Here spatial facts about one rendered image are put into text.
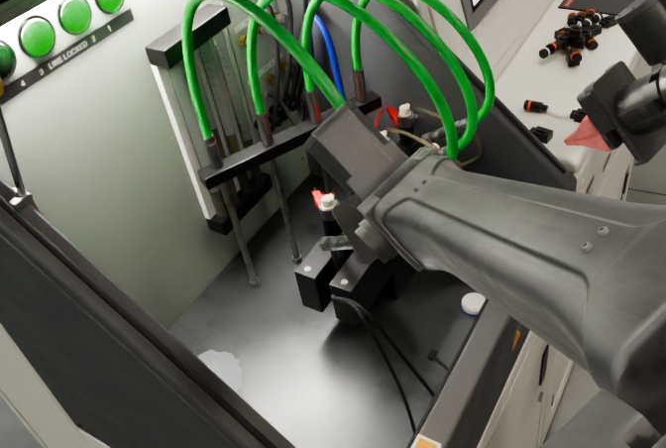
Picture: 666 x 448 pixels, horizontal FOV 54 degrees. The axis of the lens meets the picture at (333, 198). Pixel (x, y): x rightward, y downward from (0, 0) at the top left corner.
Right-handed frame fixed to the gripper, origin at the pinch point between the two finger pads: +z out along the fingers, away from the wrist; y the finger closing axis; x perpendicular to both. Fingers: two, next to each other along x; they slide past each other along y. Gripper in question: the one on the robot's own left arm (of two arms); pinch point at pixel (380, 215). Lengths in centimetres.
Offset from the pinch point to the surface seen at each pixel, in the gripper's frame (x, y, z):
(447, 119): -5.9, -14.2, 6.5
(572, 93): 0, -49, 46
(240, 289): 0, 23, 47
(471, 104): -6.3, -19.9, 12.7
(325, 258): 1.8, 7.0, 27.3
